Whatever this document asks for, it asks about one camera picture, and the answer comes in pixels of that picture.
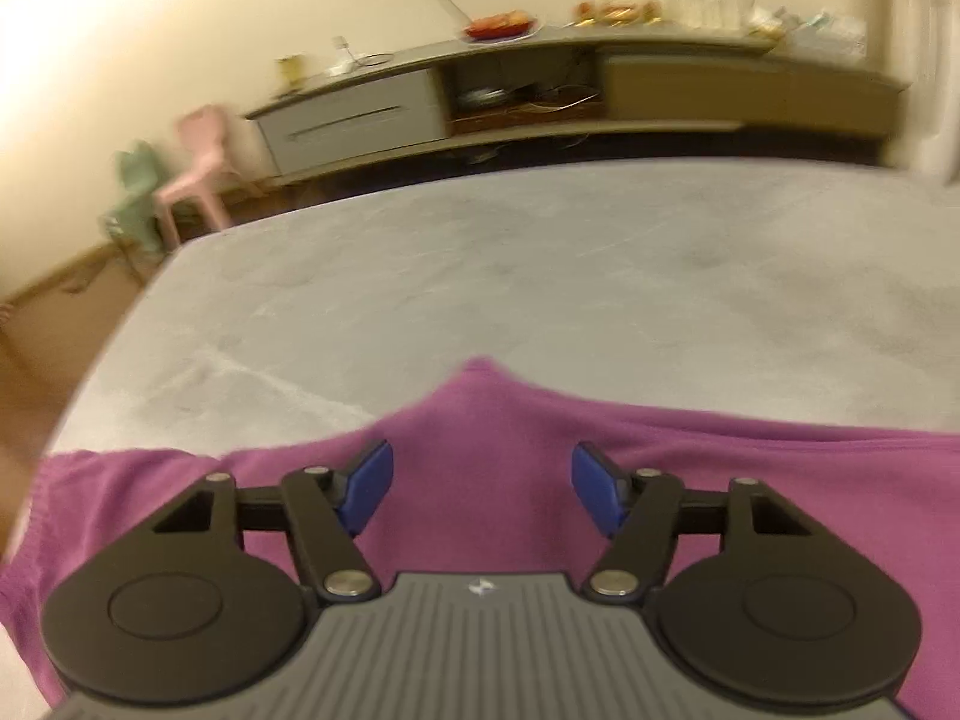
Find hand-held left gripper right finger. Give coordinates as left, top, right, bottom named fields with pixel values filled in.
left=571, top=442, right=815, bottom=601

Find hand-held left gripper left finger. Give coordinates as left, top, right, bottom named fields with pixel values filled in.
left=154, top=439, right=395, bottom=602

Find purple pants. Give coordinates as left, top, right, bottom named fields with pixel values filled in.
left=0, top=358, right=960, bottom=720

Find pink plastic chair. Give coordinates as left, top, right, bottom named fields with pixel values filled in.
left=154, top=106, right=235, bottom=248

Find grey TV cabinet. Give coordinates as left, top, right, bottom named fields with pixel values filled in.
left=244, top=21, right=912, bottom=185

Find green plastic chair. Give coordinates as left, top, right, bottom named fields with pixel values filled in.
left=101, top=141, right=170, bottom=271

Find dark dish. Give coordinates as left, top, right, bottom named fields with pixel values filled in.
left=456, top=86, right=518, bottom=110

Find red fruit plate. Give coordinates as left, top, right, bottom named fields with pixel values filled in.
left=461, top=10, right=541, bottom=42

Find cluster of glass cups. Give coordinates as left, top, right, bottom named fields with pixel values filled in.
left=667, top=0, right=740, bottom=27

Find white storage box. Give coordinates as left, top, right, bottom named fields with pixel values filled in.
left=780, top=11, right=867, bottom=57

